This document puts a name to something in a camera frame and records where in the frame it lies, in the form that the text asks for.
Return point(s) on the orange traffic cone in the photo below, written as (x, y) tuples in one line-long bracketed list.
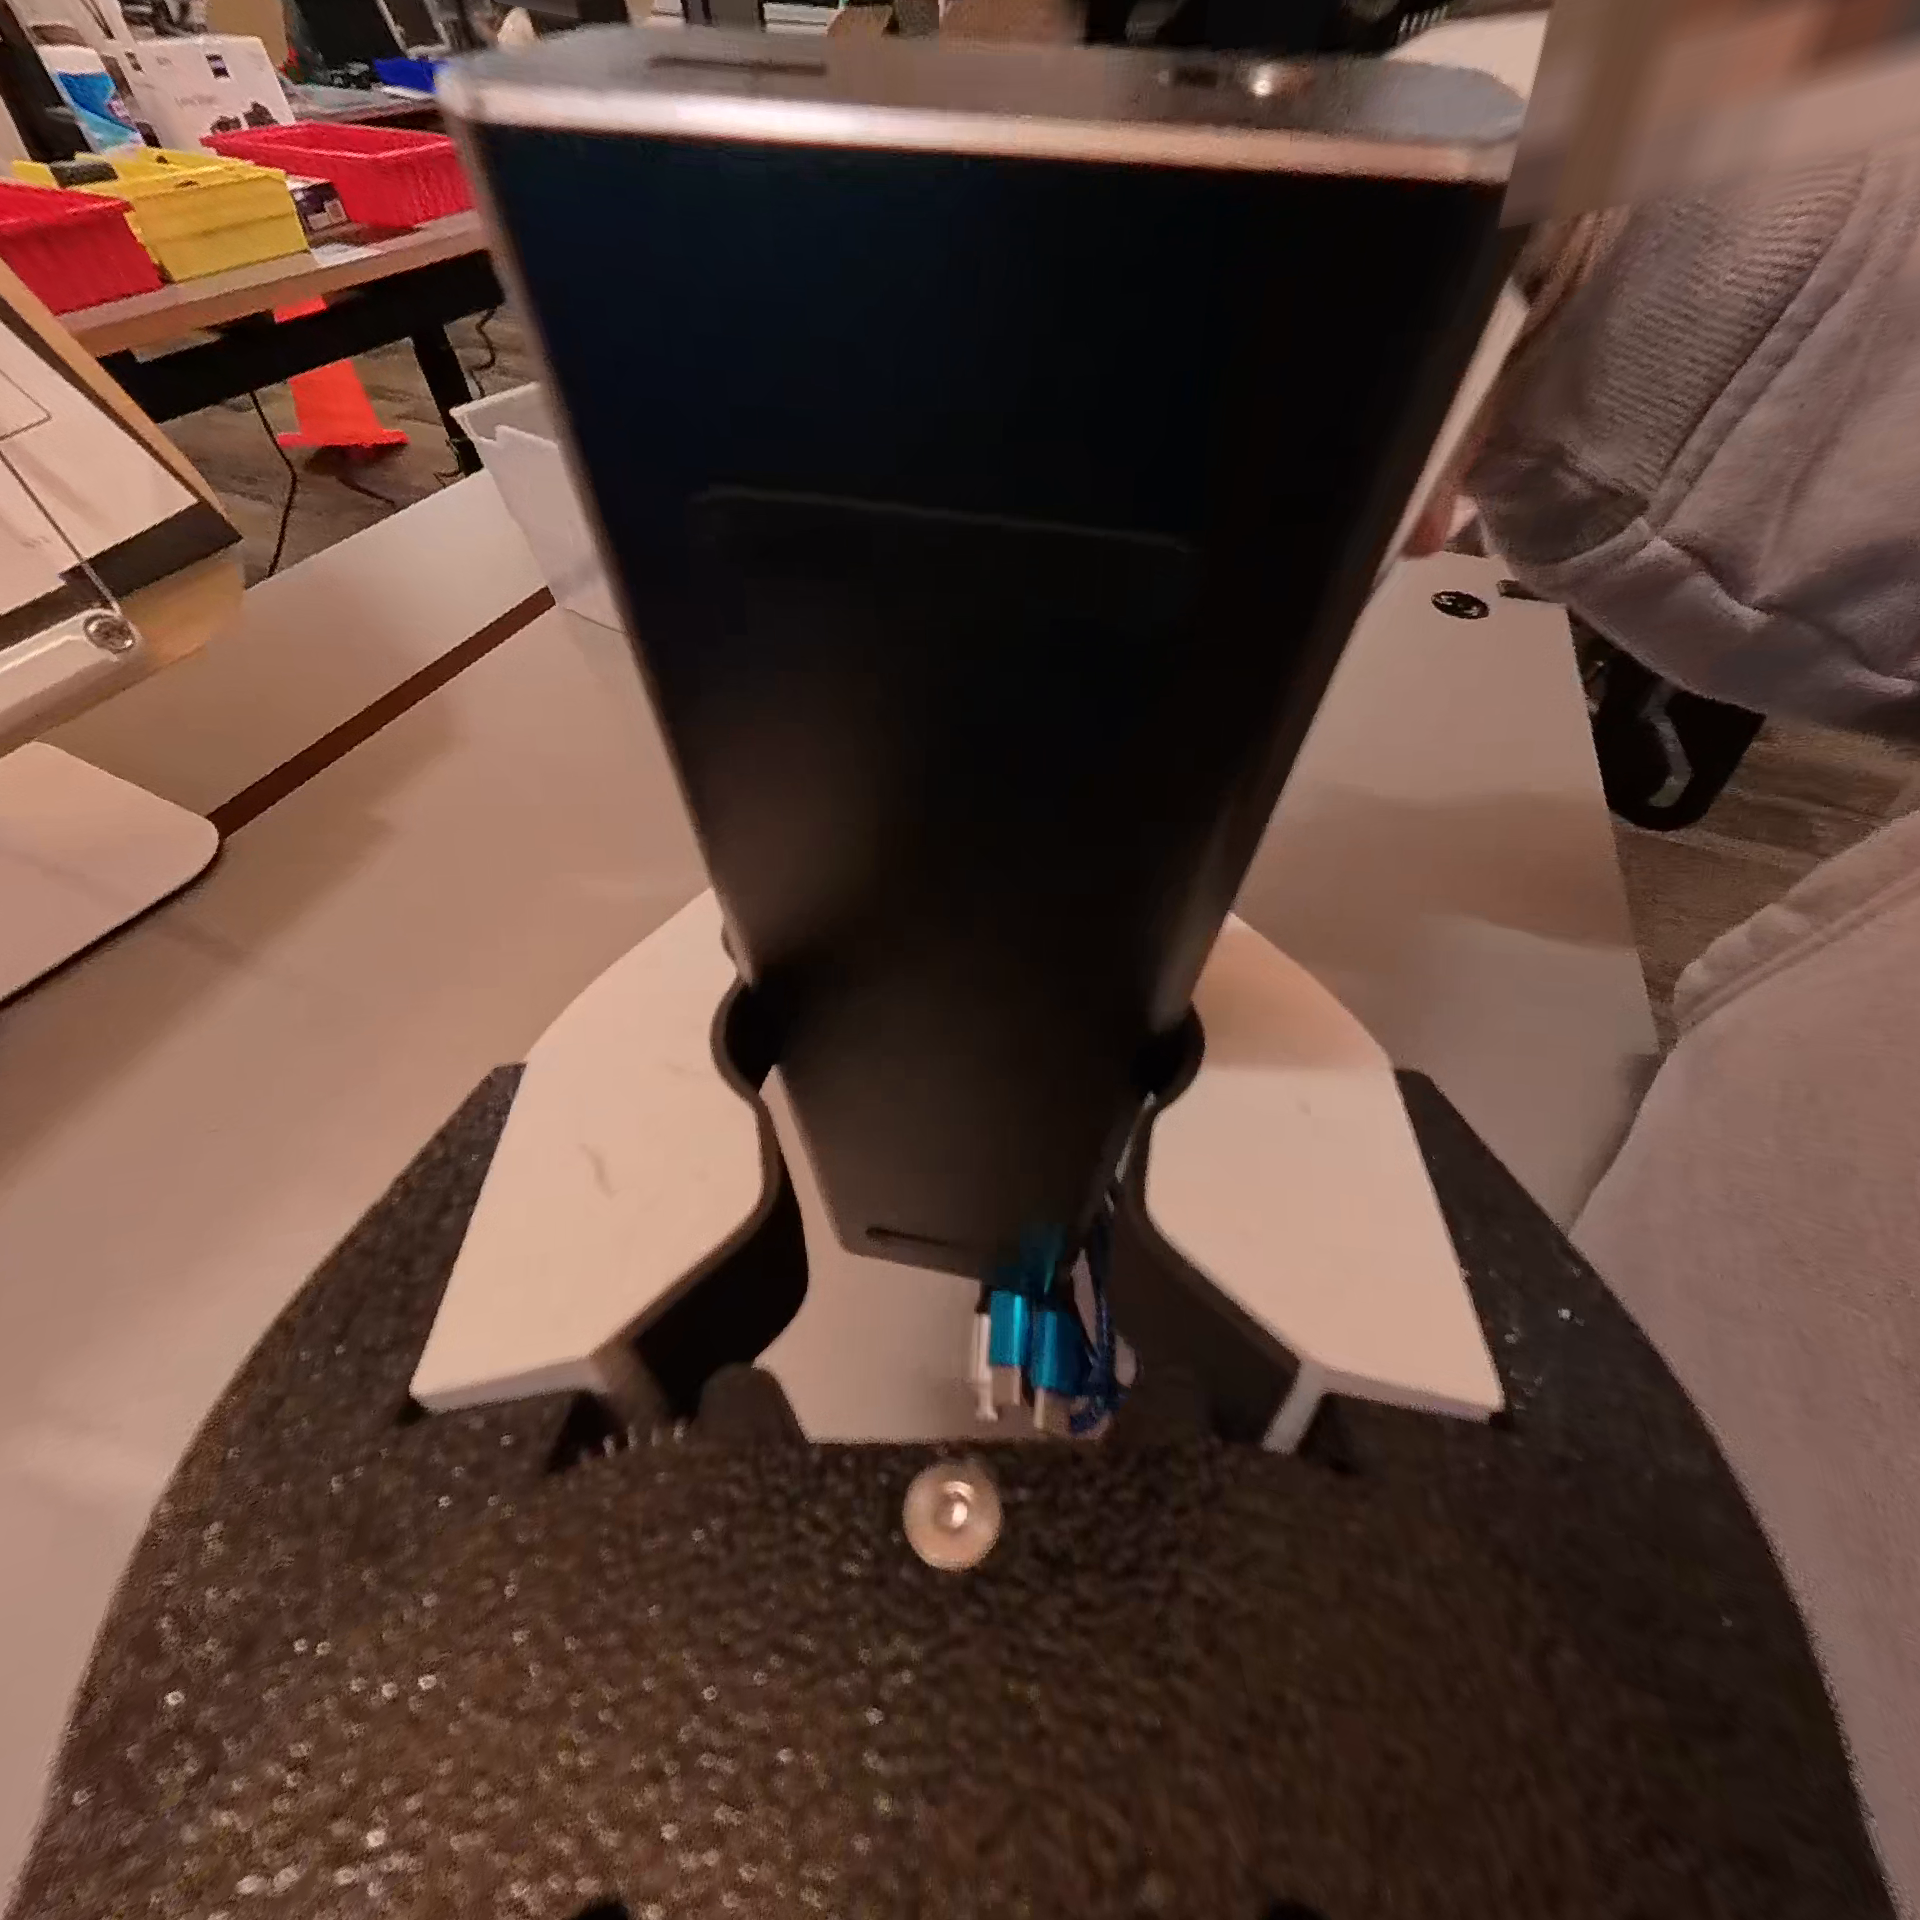
[(338, 405)]

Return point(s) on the white sign holder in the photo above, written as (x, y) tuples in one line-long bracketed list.
[(59, 494)]

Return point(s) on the person's right forearm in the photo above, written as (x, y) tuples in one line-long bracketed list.
[(1724, 494)]

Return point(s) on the black usb hub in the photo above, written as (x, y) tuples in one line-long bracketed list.
[(974, 599)]

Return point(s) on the white cardboard box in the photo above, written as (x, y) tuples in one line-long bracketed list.
[(211, 90)]

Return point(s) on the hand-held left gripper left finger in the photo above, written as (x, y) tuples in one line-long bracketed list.
[(600, 1200)]

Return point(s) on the wooden desk with black legs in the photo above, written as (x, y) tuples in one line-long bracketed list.
[(299, 277)]

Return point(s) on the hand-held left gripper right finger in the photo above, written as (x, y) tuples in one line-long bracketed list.
[(1306, 1200)]

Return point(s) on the clear plastic bin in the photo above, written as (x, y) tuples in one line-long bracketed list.
[(518, 465)]

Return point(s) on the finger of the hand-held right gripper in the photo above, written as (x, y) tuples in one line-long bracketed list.
[(1476, 435)]

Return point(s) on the yellow plastic bin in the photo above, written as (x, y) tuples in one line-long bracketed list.
[(195, 217)]

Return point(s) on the red plastic bin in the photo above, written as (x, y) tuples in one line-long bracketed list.
[(359, 171), (76, 255)]

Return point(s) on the person in beige hoodie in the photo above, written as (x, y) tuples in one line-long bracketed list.
[(1799, 1350)]

